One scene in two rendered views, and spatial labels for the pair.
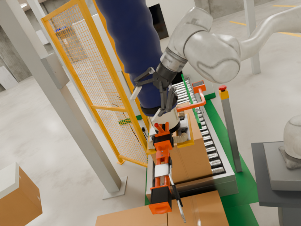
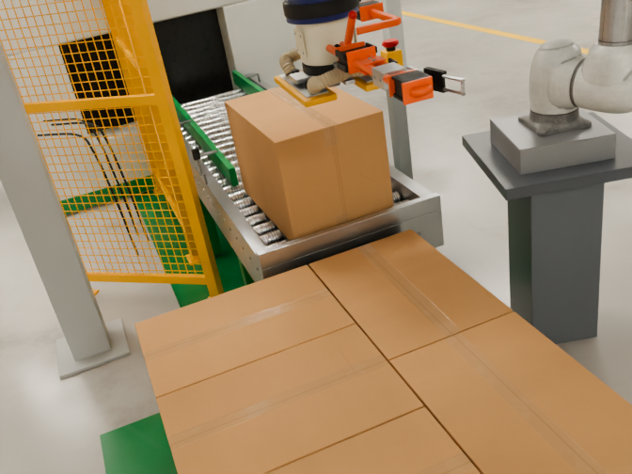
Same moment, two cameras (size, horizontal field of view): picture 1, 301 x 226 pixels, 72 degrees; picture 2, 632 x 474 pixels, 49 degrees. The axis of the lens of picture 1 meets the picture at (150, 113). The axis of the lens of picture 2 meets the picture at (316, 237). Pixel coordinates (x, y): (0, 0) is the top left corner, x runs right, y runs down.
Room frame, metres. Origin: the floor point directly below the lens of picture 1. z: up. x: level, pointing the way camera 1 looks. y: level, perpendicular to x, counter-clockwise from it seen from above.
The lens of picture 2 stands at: (-0.67, 1.06, 1.73)
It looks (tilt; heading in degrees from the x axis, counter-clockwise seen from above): 28 degrees down; 332
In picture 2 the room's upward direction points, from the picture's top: 10 degrees counter-clockwise
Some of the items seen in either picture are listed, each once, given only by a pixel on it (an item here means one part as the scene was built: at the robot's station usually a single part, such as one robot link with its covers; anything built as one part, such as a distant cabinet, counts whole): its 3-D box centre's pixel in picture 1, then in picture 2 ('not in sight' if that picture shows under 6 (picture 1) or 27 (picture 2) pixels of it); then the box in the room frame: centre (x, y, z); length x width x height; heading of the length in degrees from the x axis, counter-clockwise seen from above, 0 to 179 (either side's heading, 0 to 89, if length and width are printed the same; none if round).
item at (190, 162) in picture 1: (178, 141); (306, 155); (1.51, -0.14, 0.75); 0.60 x 0.40 x 0.40; 170
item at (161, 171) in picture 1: (163, 173); (388, 76); (0.69, 0.05, 1.24); 0.07 x 0.07 x 0.04; 76
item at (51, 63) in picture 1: (56, 70); not in sight; (2.06, 0.68, 1.62); 0.20 x 0.05 x 0.30; 169
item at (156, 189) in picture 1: (160, 199); (410, 86); (0.56, 0.09, 1.24); 0.08 x 0.07 x 0.05; 166
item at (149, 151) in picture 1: (155, 133); (303, 83); (1.16, 0.02, 1.14); 0.34 x 0.10 x 0.05; 166
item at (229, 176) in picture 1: (189, 185); (352, 229); (1.15, -0.07, 0.58); 0.70 x 0.03 x 0.06; 79
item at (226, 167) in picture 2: not in sight; (186, 130); (2.70, -0.11, 0.60); 1.60 x 0.11 x 0.09; 169
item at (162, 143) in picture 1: (163, 141); (356, 57); (0.90, -0.01, 1.24); 0.10 x 0.08 x 0.06; 76
